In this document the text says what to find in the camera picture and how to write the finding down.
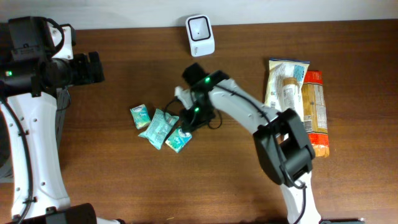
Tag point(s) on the white cream tube gold cap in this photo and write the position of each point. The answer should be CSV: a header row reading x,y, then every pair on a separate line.
x,y
292,97

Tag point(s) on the small teal tissue pack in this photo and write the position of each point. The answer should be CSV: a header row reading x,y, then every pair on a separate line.
x,y
140,116

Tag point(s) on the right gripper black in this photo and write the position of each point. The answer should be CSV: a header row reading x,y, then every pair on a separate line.
x,y
193,124

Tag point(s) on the orange spaghetti pasta package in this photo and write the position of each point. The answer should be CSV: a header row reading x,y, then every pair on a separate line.
x,y
314,108

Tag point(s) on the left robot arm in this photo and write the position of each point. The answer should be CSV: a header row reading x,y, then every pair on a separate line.
x,y
42,63

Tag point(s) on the white barcode scanner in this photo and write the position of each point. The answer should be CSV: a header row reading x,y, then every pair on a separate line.
x,y
200,35

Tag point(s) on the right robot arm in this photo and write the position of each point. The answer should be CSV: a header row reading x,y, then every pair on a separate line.
x,y
283,147

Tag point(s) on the teal wet wipes pack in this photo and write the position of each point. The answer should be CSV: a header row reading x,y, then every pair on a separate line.
x,y
159,128

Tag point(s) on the grey plastic mesh basket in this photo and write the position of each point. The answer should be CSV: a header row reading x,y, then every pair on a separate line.
x,y
63,102

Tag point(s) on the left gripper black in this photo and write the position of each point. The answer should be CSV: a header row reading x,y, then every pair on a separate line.
x,y
86,75

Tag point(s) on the yellow blue-edged snack bag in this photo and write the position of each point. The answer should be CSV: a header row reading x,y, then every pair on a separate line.
x,y
280,69

